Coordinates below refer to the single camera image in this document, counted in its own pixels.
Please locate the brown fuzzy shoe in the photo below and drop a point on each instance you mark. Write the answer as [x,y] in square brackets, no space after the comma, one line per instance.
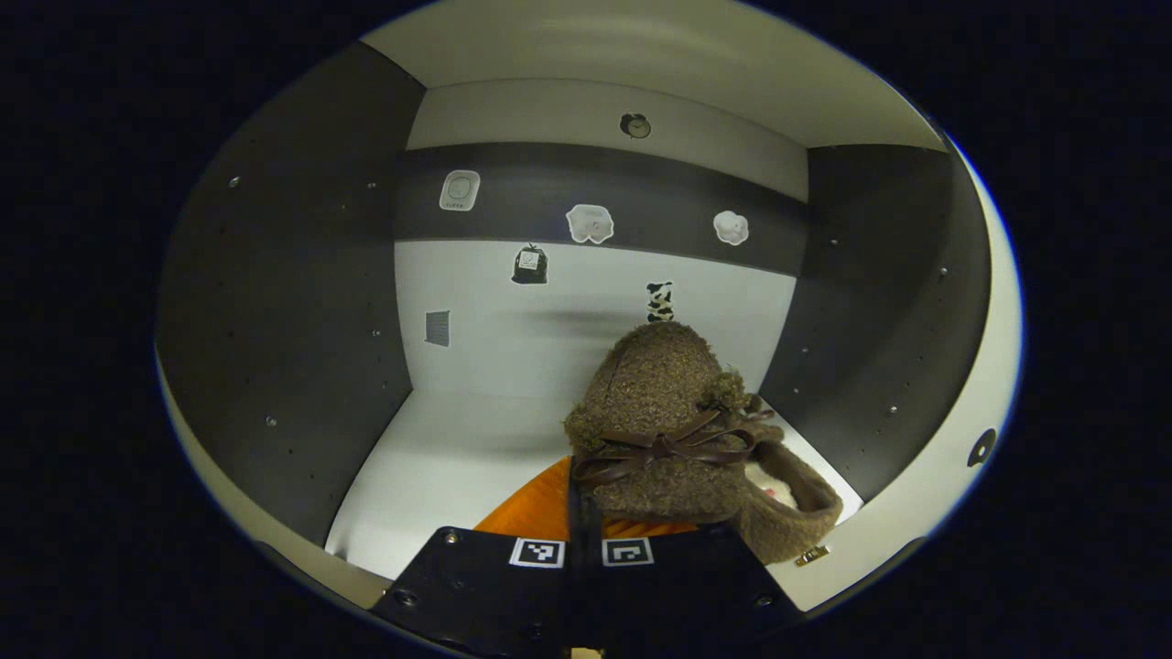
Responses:
[655,375]
[797,526]

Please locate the white cabinet shelf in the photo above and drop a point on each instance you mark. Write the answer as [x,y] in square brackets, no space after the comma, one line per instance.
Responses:
[641,46]

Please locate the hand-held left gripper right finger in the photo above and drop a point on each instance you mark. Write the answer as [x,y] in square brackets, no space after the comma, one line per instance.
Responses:
[696,586]

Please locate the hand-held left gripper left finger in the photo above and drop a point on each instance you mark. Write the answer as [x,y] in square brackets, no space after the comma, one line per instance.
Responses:
[476,595]

